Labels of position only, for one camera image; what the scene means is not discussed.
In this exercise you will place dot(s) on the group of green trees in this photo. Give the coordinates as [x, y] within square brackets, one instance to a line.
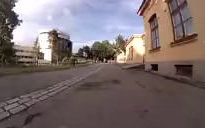
[101, 50]

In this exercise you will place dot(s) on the grey asphalt path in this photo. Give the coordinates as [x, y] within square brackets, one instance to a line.
[123, 100]

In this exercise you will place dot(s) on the white round building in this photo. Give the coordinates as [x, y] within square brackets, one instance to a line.
[45, 46]

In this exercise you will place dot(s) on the grass verge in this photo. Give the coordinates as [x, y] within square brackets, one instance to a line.
[23, 69]

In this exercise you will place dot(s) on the low pale building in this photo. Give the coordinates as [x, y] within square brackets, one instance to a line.
[23, 55]

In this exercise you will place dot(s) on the yellow building with red-framed windows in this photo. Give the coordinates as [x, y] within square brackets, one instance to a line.
[180, 43]

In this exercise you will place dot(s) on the cobblestone strip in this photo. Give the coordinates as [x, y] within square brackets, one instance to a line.
[30, 100]

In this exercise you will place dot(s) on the grey asphalt road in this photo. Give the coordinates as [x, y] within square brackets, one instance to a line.
[23, 83]

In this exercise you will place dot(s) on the large dark tree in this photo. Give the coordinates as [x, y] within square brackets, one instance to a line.
[1, 30]

